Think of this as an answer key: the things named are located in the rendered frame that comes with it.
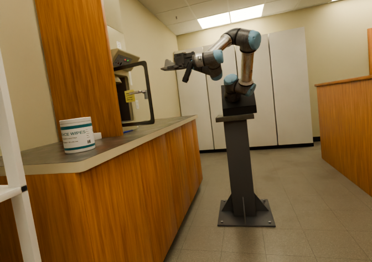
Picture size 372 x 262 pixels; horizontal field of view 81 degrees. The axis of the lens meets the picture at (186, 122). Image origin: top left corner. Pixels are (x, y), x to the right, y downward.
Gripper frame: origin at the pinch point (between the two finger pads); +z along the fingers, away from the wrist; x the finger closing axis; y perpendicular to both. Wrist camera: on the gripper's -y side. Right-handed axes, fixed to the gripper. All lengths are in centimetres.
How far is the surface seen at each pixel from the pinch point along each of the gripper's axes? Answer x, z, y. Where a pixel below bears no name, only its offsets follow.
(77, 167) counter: 62, 15, -39
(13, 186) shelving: 79, 22, -39
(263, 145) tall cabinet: -318, -76, -120
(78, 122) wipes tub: 45, 26, -24
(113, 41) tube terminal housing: -21, 43, 30
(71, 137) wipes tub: 47, 29, -30
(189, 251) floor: -22, 6, -131
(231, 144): -69, -30, -62
